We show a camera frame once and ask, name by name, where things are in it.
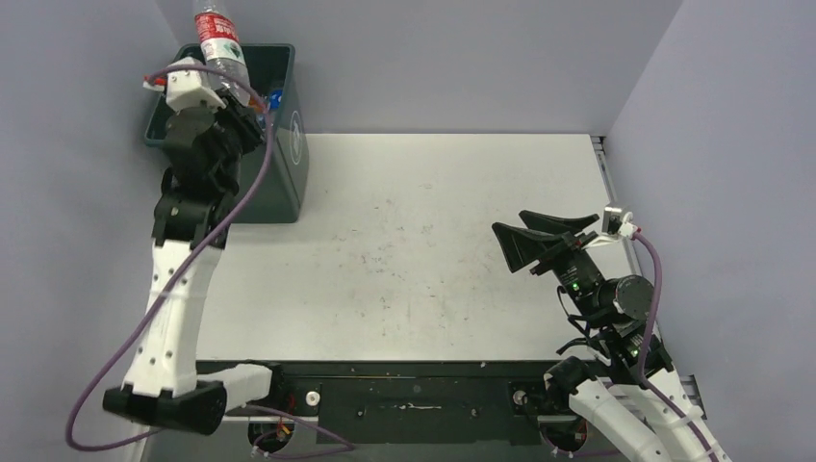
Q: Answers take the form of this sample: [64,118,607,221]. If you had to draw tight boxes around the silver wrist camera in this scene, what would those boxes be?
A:
[585,202,641,248]
[142,70,227,113]

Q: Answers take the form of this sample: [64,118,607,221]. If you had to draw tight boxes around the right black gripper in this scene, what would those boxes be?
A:
[490,209,608,325]

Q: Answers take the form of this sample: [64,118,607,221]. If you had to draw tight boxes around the dark green plastic bin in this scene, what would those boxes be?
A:
[142,42,311,225]

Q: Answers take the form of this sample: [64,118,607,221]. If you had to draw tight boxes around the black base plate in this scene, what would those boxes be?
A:
[255,360,587,446]

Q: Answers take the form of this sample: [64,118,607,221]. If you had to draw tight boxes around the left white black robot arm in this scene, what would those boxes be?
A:
[102,98,287,435]

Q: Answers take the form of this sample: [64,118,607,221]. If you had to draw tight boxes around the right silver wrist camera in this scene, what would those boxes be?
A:
[585,202,641,248]

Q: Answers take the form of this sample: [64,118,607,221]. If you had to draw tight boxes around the red label bottle back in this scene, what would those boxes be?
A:
[192,0,249,83]

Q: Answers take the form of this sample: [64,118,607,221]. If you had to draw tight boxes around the blue label water bottle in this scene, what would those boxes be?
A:
[267,80,285,112]

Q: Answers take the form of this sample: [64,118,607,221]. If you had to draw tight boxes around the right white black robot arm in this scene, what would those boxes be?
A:
[492,205,727,461]

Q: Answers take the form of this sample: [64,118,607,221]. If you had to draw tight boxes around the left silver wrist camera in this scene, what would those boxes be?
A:
[142,70,227,113]

